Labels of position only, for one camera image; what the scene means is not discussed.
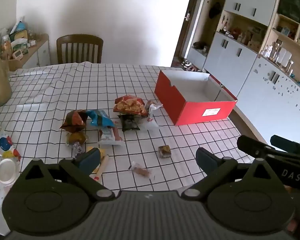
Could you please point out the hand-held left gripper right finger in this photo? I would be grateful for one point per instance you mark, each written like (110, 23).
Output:
(205, 158)

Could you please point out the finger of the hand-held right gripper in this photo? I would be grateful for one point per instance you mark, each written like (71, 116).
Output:
(287, 145)
(253, 147)

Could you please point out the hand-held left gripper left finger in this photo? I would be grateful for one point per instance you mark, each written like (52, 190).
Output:
(90, 160)

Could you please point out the sausage stick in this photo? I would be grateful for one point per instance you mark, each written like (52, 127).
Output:
(103, 165)

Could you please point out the bun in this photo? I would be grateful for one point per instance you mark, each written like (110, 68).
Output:
(76, 138)

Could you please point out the brown orange snack packet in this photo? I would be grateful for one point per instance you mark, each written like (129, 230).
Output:
(75, 121)

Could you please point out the clear white snack packet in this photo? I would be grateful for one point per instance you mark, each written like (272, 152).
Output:
(151, 122)

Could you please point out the red chips bag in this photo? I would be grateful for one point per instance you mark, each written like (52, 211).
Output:
(128, 105)

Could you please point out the red cardboard box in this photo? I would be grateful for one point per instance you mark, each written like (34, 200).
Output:
(170, 97)

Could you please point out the small brown cube snack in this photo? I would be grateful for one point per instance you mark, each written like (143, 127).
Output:
(164, 151)

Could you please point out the small clear wrapped brown snack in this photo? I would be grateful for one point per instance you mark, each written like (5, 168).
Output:
(141, 171)

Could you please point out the dark green snack packet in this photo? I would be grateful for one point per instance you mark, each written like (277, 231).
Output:
(128, 123)

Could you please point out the checked white tablecloth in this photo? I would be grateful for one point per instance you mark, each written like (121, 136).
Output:
(52, 92)

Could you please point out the white round container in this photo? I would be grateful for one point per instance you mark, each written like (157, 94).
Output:
(6, 172)

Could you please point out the group of glass jars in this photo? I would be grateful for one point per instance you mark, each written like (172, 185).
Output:
(280, 55)

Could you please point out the row of shoes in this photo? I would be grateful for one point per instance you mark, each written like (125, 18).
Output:
(190, 66)

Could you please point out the wooden chair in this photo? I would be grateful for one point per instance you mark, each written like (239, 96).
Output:
(78, 48)

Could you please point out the wooden white sideboard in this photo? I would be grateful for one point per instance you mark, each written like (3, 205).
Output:
(37, 55)

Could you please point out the white timer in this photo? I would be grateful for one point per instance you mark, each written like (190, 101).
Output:
(17, 54)

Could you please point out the green white tissue box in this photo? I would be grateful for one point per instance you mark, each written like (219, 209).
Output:
(19, 45)

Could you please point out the orange bottle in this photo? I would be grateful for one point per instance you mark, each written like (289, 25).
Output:
(6, 45)

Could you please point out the black hanging bag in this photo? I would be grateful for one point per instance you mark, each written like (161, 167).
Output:
(215, 10)

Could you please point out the blue box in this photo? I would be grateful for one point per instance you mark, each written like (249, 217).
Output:
(20, 28)

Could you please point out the white wooden wall cabinet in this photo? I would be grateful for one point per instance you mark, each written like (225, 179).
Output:
(230, 57)

